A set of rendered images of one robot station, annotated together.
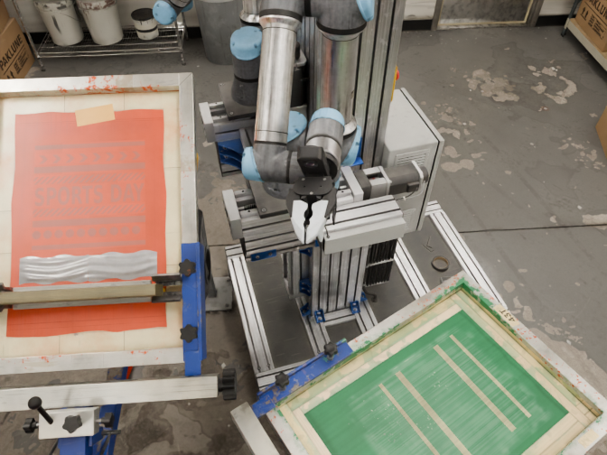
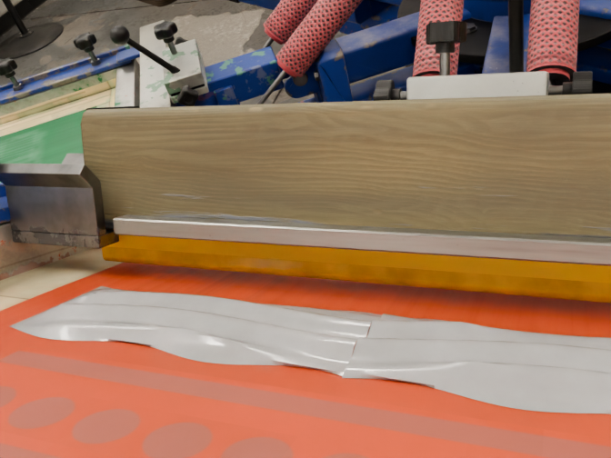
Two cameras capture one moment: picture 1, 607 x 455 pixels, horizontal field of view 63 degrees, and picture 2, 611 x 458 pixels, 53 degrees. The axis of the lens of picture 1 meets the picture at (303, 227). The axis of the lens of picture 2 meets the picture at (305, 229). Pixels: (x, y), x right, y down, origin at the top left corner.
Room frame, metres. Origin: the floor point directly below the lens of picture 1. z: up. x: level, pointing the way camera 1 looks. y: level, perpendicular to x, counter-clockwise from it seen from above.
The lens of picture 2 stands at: (0.95, 0.66, 1.47)
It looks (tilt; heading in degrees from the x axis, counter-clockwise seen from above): 41 degrees down; 214
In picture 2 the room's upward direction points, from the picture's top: 18 degrees counter-clockwise
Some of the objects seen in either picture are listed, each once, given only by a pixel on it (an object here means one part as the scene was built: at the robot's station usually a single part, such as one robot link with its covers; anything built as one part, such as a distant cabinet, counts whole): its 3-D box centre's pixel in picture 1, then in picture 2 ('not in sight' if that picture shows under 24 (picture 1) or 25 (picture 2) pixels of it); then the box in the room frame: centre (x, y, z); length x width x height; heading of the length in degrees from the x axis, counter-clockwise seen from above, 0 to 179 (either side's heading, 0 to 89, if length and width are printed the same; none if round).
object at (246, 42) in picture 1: (248, 51); not in sight; (1.61, 0.19, 1.42); 0.13 x 0.12 x 0.14; 171
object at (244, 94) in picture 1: (251, 82); not in sight; (1.60, 0.19, 1.31); 0.15 x 0.15 x 0.10
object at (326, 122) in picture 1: (325, 135); not in sight; (0.84, -0.05, 1.65); 0.11 x 0.08 x 0.09; 172
